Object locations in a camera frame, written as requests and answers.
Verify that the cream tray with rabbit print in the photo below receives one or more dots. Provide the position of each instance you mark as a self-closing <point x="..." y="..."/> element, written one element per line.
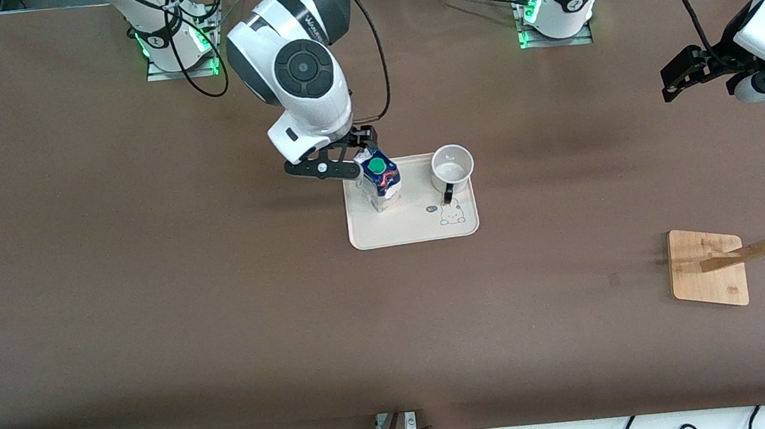
<point x="412" y="225"/>

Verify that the silver metal bracket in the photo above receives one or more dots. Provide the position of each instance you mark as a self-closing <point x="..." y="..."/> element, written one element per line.
<point x="410" y="421"/>

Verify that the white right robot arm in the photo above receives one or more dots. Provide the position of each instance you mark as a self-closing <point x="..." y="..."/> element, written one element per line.
<point x="304" y="73"/>

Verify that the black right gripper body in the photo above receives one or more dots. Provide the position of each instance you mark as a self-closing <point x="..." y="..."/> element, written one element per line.
<point x="361" y="136"/>

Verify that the wooden cup rack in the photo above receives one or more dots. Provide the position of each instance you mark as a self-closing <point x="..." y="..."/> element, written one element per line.
<point x="709" y="279"/>

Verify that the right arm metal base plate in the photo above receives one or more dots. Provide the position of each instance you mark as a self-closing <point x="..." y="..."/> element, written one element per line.
<point x="186" y="73"/>

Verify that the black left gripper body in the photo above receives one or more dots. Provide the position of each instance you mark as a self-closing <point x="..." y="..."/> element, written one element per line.
<point x="724" y="58"/>

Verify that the blue white milk carton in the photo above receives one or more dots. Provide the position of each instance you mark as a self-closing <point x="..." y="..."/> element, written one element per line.
<point x="382" y="179"/>

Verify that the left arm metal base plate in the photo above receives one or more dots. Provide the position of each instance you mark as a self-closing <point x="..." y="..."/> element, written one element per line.
<point x="556" y="42"/>

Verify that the brown table cover sheet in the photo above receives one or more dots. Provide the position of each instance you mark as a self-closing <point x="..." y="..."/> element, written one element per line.
<point x="224" y="330"/>

